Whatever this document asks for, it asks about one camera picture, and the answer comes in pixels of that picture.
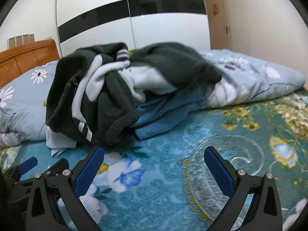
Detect teal floral bedsheet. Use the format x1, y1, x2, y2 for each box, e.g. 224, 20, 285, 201
0, 89, 308, 231

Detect beige door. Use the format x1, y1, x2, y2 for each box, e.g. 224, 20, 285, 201
203, 0, 231, 51

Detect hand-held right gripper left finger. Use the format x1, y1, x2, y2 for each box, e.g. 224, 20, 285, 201
26, 146, 105, 231

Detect light blue garment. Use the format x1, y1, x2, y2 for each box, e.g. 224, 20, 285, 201
46, 127, 77, 157

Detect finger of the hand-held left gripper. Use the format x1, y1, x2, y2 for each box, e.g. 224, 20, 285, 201
42, 158, 70, 176
14, 156, 39, 176

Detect black and white fleece jacket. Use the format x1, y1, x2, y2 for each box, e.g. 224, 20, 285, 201
45, 42, 176, 150

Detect wooden headboard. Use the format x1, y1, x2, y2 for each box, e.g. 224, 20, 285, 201
0, 39, 60, 89

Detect white wardrobe with black stripe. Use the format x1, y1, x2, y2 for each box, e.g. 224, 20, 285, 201
56, 0, 211, 58

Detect blue floral quilt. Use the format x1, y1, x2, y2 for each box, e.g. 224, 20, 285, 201
0, 49, 306, 147

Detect grey wall panels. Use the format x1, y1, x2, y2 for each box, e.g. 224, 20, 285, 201
7, 34, 35, 49

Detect dark grey garment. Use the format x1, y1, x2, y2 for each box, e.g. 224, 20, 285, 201
130, 42, 223, 89

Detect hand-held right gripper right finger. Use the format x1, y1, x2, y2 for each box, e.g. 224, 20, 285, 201
203, 146, 283, 231

